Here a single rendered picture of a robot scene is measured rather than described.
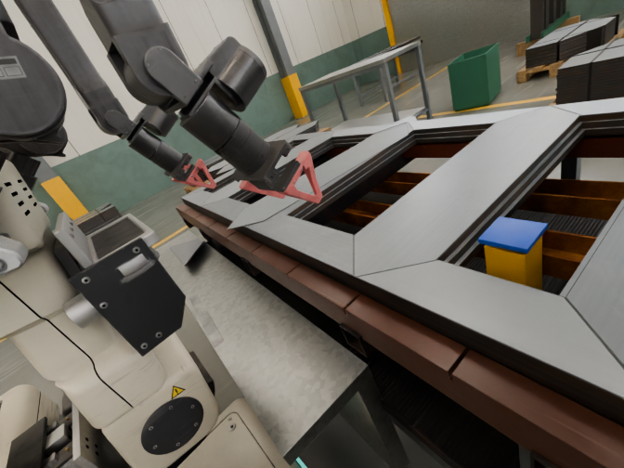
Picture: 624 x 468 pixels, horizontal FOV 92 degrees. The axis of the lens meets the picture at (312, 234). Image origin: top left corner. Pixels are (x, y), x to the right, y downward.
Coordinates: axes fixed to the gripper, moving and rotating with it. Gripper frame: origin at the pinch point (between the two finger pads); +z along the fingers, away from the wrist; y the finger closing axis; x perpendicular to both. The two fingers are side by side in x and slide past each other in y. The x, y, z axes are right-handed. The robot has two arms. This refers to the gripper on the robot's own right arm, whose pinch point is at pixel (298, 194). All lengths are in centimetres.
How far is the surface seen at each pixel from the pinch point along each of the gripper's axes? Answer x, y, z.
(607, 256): -6.7, -35.1, 19.0
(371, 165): -31, 24, 34
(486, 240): -4.1, -23.8, 14.2
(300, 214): -5.0, 25.7, 20.1
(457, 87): -297, 164, 230
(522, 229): -7.1, -26.9, 15.8
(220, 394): 75, 88, 74
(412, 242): -2.4, -12.1, 16.8
